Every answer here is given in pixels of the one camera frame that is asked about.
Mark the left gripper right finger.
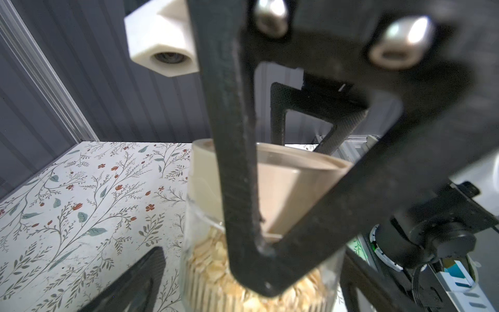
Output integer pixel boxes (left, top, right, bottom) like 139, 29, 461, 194
340, 249, 423, 311

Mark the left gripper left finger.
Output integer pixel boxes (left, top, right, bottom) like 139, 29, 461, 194
81, 246, 166, 312

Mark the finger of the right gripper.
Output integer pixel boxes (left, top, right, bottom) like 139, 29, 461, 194
270, 83, 369, 154
188, 1, 498, 297

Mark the oatmeal jar with beige lid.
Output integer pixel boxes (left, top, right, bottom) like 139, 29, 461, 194
178, 138, 353, 312

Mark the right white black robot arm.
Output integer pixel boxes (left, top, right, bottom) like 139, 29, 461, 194
188, 1, 498, 311

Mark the floral table mat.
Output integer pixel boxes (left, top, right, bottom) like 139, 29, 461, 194
1, 142, 191, 311

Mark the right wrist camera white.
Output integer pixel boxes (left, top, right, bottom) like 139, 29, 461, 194
123, 0, 199, 77

